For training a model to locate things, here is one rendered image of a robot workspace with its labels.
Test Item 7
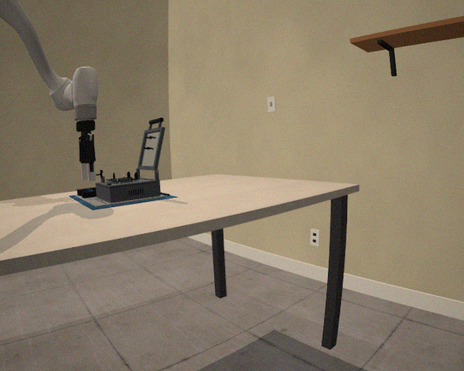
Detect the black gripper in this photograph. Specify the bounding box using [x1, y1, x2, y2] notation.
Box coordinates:
[77, 120, 96, 182]

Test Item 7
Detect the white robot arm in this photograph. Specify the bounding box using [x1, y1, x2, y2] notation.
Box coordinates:
[0, 0, 98, 121]

